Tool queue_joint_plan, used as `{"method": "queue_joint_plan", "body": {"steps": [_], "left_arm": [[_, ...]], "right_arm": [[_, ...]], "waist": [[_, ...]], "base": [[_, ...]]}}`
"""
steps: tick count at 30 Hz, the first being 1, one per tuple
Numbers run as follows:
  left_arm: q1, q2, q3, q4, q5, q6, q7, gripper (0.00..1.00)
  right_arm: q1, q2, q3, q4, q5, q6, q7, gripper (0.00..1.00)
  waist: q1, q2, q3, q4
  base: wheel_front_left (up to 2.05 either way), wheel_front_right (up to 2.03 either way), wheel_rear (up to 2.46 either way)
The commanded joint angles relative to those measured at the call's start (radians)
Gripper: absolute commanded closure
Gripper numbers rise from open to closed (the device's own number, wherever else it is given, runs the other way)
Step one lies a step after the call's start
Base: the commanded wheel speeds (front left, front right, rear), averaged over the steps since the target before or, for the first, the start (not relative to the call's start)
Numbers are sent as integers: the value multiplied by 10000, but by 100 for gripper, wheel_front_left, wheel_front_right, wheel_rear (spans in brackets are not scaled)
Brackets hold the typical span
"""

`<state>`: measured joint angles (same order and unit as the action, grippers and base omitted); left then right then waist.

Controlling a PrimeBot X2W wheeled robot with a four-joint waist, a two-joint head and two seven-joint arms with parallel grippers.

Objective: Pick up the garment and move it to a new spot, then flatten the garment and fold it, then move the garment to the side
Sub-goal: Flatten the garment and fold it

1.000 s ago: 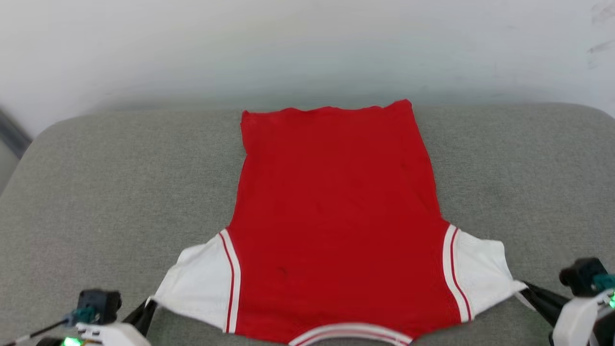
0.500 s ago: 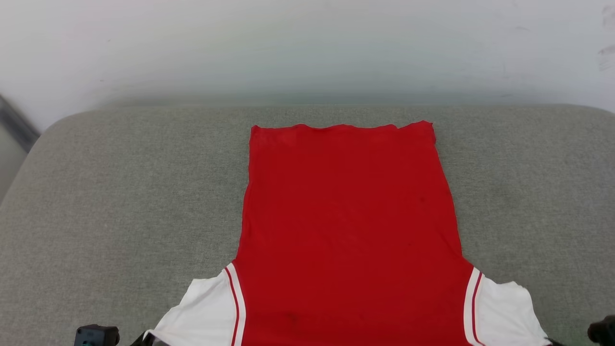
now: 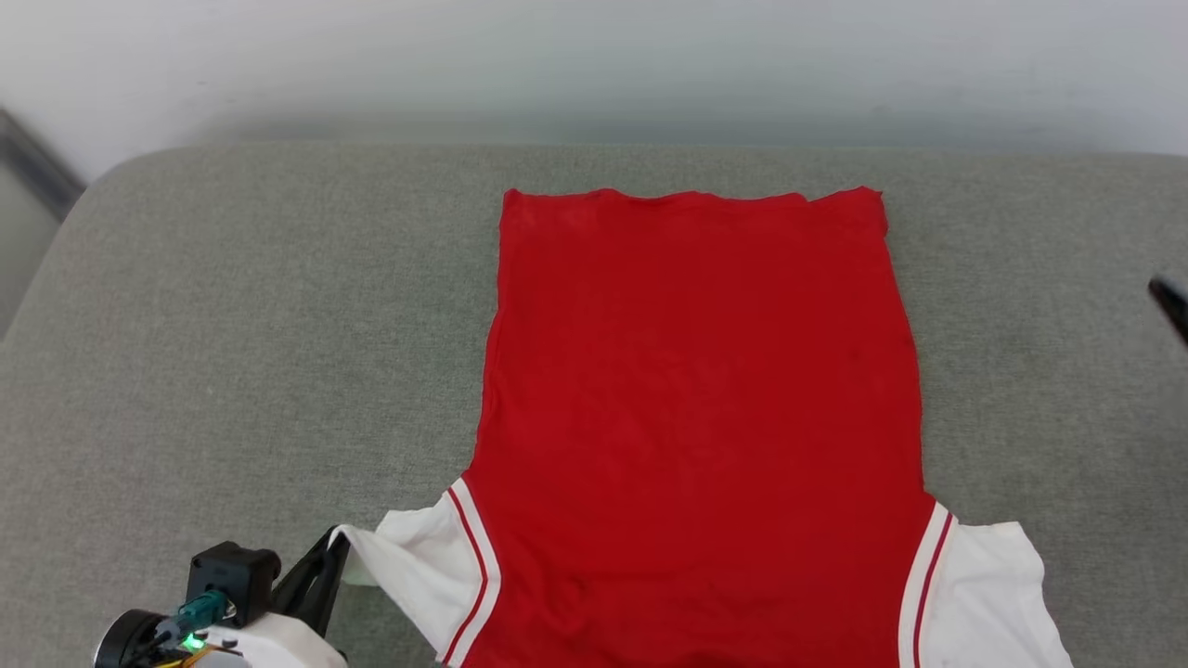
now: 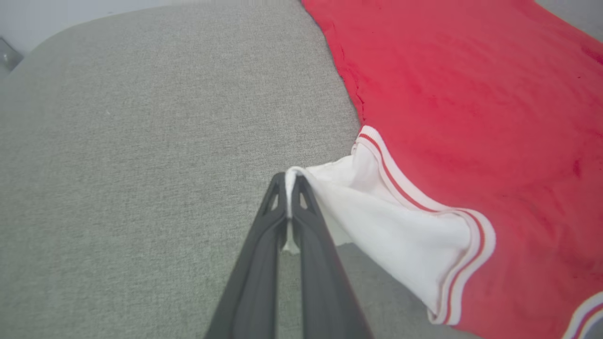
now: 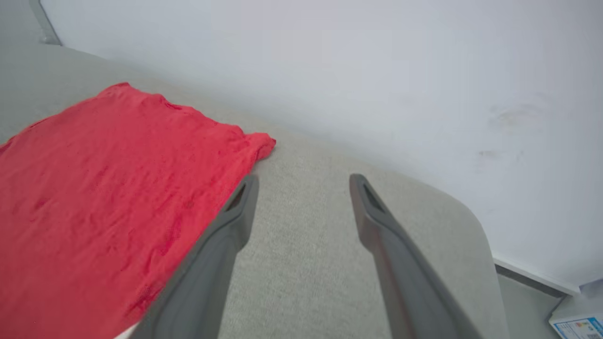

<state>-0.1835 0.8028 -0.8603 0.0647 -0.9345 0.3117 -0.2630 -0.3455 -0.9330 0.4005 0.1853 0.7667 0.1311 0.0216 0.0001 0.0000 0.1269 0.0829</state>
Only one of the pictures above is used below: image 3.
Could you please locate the dark grey baseboard strip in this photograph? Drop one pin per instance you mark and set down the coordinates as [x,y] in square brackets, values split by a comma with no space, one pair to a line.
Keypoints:
[37,162]

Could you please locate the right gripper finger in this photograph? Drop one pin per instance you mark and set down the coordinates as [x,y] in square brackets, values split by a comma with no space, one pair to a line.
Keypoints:
[1171,304]

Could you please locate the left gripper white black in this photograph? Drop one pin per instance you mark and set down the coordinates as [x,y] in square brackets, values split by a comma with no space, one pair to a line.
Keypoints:
[278,645]

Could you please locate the grey fabric sofa cushion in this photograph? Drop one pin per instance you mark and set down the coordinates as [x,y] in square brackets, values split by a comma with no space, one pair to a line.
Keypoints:
[232,325]

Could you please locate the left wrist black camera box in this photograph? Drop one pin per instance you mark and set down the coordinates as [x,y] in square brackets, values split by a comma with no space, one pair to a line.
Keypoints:
[232,575]

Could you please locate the red and white jersey garment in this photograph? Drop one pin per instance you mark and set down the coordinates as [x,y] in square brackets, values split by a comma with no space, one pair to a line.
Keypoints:
[696,417]

